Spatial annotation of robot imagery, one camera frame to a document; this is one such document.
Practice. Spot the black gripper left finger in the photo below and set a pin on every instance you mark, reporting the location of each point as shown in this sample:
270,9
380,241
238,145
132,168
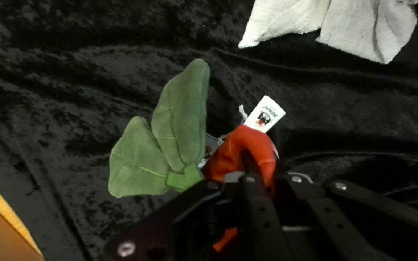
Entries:
260,225

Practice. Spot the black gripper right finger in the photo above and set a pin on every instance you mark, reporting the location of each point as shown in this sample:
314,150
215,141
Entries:
316,226

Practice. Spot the white towel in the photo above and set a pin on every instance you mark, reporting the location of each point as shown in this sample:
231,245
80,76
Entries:
370,29

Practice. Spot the black velvet table cloth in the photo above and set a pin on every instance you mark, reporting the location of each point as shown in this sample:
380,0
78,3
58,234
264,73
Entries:
73,73

